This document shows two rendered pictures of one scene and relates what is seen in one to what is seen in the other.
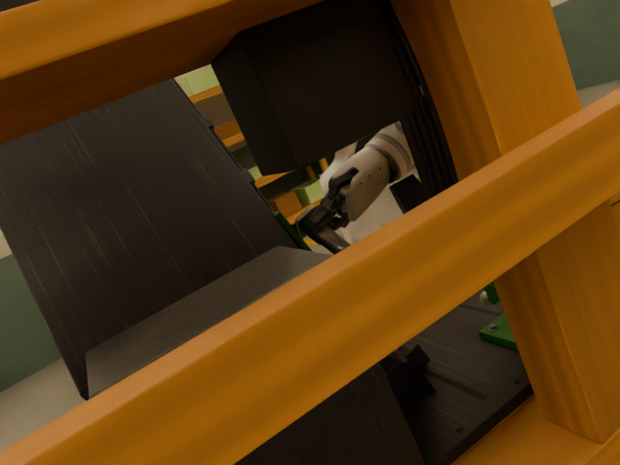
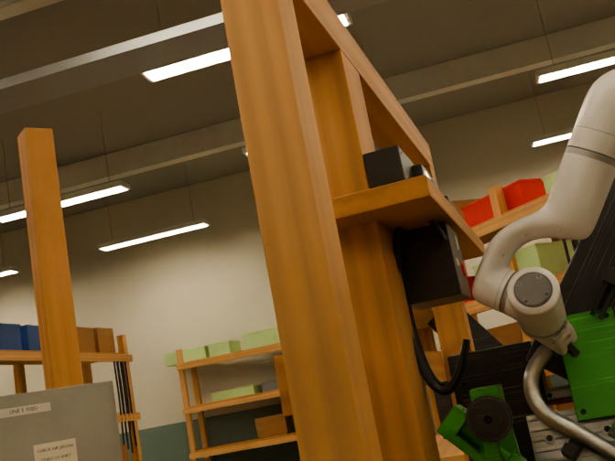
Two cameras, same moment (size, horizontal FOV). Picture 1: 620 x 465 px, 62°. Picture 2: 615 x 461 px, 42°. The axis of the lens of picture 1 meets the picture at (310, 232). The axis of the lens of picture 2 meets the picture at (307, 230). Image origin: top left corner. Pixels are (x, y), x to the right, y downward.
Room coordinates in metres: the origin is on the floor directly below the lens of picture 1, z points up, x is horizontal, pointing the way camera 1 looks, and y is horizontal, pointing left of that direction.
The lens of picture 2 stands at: (1.46, -1.54, 1.20)
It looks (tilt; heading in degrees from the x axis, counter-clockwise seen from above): 12 degrees up; 128
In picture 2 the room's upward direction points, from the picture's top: 11 degrees counter-clockwise
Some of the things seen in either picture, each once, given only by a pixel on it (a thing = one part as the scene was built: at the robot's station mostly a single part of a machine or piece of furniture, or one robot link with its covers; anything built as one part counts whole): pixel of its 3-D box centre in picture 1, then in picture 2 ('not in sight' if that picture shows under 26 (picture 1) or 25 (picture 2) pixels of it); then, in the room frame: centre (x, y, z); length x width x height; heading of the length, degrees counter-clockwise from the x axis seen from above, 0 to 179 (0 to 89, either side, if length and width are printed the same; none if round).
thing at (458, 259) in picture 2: (312, 87); (432, 267); (0.63, -0.07, 1.42); 0.17 x 0.12 x 0.15; 111
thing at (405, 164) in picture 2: not in sight; (392, 175); (0.69, -0.24, 1.59); 0.15 x 0.07 x 0.07; 111
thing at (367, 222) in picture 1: (355, 216); not in sight; (1.56, -0.15, 1.04); 0.19 x 0.19 x 0.18
